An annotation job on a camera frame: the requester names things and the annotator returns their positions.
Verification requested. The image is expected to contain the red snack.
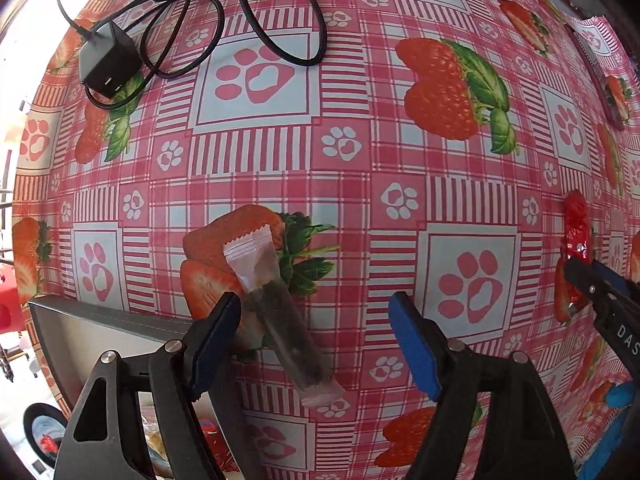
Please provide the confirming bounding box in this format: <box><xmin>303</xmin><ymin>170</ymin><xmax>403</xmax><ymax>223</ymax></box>
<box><xmin>553</xmin><ymin>190</ymin><xmax>592</xmax><ymax>325</ymax></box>

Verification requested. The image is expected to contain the red gold snack packet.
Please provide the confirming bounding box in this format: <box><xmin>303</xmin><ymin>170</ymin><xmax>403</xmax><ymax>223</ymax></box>
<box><xmin>200</xmin><ymin>418</ymin><xmax>240</xmax><ymax>474</ymax></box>

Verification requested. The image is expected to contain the clear dark snack stick pack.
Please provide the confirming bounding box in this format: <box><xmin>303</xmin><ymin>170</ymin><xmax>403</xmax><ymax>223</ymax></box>
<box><xmin>224</xmin><ymin>224</ymin><xmax>344</xmax><ymax>408</ymax></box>

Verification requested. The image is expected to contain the grey shallow tray box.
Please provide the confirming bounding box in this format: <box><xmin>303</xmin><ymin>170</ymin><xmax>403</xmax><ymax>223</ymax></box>
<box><xmin>28</xmin><ymin>295</ymin><xmax>264</xmax><ymax>479</ymax></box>

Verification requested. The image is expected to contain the red plastic stool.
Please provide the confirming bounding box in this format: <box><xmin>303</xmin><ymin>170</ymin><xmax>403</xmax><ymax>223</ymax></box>
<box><xmin>0</xmin><ymin>263</ymin><xmax>25</xmax><ymax>334</ymax></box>

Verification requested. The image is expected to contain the strawberry plaid tablecloth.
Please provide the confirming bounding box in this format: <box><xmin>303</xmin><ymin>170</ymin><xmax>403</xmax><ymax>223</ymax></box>
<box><xmin>13</xmin><ymin>0</ymin><xmax>639</xmax><ymax>479</ymax></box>

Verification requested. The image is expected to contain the black power adapter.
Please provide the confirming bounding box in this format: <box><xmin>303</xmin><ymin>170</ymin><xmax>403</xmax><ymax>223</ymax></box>
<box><xmin>79</xmin><ymin>22</ymin><xmax>142</xmax><ymax>99</ymax></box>

